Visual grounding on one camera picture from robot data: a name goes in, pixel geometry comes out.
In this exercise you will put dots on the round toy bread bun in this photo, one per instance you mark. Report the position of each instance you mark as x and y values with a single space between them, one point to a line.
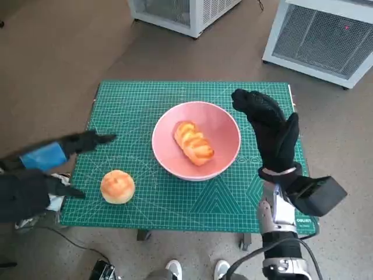
117 186

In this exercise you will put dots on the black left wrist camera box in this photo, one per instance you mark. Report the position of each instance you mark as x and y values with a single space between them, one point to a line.
20 198

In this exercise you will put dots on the green cutting mat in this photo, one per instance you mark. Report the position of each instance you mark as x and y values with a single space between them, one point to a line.
175 204

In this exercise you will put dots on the dark table leg bracket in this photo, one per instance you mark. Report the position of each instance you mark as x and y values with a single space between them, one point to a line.
143 234
244 241

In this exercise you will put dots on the black metal device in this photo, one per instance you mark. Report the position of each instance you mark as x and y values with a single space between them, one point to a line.
103 269

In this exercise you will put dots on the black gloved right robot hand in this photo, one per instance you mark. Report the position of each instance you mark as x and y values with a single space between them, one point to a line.
277 137

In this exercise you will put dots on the pink bowl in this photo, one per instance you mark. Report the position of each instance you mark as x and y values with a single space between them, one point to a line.
224 137

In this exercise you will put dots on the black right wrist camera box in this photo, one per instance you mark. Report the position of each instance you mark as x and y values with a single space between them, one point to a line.
320 195

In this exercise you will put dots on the person's shoe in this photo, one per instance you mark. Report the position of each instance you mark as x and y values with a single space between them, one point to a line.
26 223

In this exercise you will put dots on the white mesh cabinet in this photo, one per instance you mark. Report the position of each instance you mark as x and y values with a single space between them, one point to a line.
201 14
320 43

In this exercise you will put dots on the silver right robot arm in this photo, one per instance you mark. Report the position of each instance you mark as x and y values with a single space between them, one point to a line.
279 213

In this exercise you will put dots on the long toy bread loaf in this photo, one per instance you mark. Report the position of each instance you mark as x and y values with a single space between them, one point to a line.
193 143

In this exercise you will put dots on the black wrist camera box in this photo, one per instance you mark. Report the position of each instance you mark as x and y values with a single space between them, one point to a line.
20 198
320 195

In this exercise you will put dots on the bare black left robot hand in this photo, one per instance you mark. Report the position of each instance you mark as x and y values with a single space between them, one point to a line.
43 156

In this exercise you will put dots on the white shoe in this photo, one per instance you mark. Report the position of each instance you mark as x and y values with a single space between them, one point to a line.
174 269
222 269

